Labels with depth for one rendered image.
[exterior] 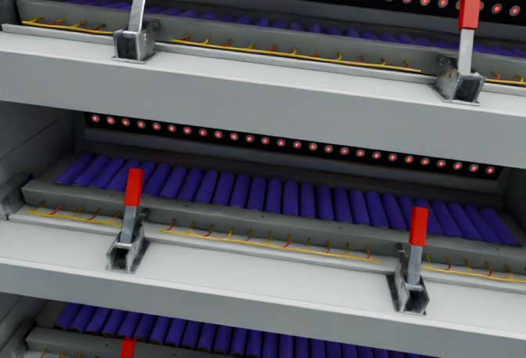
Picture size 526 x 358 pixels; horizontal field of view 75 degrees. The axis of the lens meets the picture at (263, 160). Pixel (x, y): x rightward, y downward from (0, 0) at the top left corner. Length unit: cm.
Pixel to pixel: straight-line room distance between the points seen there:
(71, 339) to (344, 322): 33
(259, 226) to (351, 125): 15
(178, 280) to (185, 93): 17
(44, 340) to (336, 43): 47
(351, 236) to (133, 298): 22
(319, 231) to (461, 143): 16
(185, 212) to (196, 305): 9
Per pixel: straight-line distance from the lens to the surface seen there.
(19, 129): 47
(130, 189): 34
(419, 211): 35
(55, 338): 53
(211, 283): 34
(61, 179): 46
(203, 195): 40
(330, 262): 36
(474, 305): 40
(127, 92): 31
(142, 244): 37
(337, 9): 46
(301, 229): 37
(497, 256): 44
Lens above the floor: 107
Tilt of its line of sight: 12 degrees down
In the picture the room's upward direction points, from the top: 7 degrees clockwise
